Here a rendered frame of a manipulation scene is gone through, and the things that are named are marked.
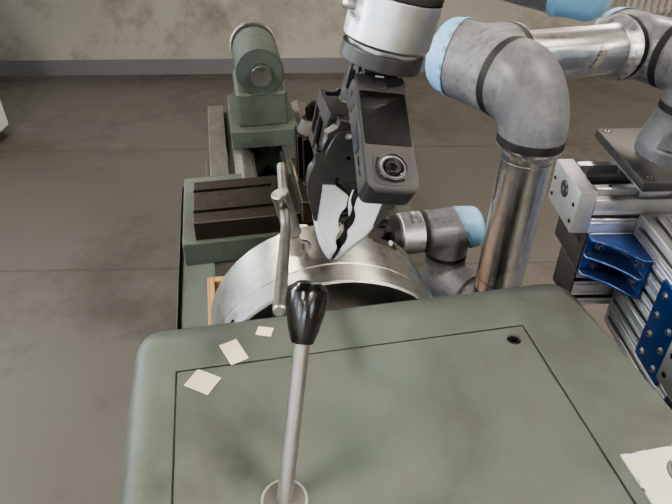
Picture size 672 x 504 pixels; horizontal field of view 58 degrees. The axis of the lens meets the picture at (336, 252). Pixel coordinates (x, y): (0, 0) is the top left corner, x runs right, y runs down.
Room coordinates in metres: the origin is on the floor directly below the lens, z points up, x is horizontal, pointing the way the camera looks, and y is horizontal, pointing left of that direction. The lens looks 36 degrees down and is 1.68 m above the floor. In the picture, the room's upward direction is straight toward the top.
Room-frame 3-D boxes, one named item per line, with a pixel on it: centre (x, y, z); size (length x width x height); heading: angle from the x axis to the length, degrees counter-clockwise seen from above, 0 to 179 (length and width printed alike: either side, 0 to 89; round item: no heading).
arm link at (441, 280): (0.89, -0.21, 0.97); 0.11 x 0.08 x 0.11; 33
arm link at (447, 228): (0.90, -0.20, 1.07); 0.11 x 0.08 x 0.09; 101
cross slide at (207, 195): (1.21, 0.11, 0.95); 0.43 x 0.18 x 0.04; 101
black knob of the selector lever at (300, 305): (0.34, 0.02, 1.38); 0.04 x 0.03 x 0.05; 11
